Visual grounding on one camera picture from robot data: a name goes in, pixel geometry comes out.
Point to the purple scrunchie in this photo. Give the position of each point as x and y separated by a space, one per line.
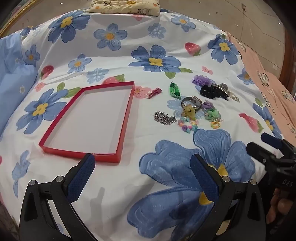
201 80

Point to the metal wrist watch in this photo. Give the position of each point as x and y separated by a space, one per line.
196 101

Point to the person's right hand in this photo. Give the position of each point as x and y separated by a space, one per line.
282 208

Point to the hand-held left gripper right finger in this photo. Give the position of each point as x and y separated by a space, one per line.
203 178

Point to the light blue pillow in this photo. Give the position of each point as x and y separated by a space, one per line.
13 81

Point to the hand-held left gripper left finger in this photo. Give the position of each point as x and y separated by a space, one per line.
81 176

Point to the red hair clip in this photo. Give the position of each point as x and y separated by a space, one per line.
153 93

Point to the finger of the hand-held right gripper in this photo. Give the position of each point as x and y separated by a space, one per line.
260 153
271 140

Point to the red shallow box tray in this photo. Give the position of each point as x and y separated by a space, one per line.
92 120

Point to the yellow hair clip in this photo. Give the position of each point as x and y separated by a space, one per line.
188 111

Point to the cream patterned pillow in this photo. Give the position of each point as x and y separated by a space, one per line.
124 7

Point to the white blue floral blanket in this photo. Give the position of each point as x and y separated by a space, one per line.
129 37

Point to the pink printed sheet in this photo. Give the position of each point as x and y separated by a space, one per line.
270 88

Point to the black scrunchie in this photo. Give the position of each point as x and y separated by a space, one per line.
208 91

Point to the silver claw hair clip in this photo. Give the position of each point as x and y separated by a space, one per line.
225 89

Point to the green beaded scrunchie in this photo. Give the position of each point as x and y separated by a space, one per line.
211 114

